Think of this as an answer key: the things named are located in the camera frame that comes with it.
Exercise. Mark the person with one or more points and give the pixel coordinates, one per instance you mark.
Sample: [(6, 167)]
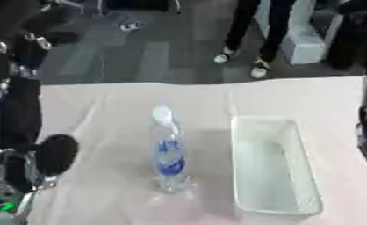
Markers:
[(271, 32)]

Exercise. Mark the white stand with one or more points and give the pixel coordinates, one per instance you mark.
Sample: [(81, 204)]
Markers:
[(303, 47)]

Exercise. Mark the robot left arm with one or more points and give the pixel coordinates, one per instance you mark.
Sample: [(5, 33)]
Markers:
[(18, 117)]

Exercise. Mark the black office chair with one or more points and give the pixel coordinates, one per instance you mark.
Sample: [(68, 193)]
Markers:
[(135, 4)]

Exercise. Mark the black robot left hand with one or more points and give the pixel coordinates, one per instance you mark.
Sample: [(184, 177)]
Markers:
[(56, 153)]

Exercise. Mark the clear plastic water bottle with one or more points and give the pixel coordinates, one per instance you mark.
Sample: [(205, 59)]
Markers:
[(169, 152)]

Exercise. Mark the white plastic box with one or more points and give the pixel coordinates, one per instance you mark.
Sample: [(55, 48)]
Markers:
[(273, 167)]

